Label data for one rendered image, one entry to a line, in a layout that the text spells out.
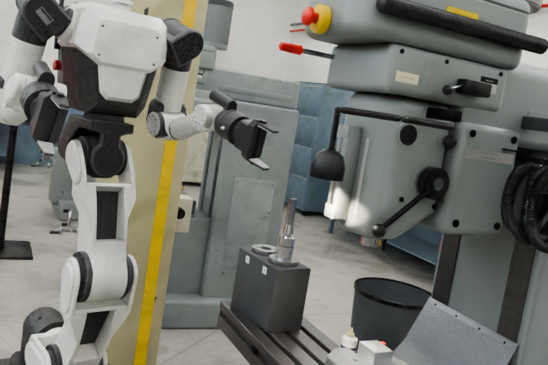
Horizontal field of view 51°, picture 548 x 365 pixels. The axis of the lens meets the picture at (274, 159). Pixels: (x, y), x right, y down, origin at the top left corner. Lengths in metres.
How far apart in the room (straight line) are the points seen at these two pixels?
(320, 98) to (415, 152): 7.33
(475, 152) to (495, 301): 0.44
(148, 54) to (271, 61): 9.48
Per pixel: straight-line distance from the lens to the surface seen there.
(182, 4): 2.93
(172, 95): 1.89
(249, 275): 1.77
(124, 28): 1.68
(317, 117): 8.58
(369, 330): 3.34
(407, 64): 1.22
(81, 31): 1.67
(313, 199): 8.73
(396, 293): 3.70
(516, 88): 1.45
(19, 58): 1.70
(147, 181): 2.93
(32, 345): 2.02
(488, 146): 1.39
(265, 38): 11.11
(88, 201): 1.68
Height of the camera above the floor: 1.57
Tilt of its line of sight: 5 degrees down
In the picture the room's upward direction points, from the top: 9 degrees clockwise
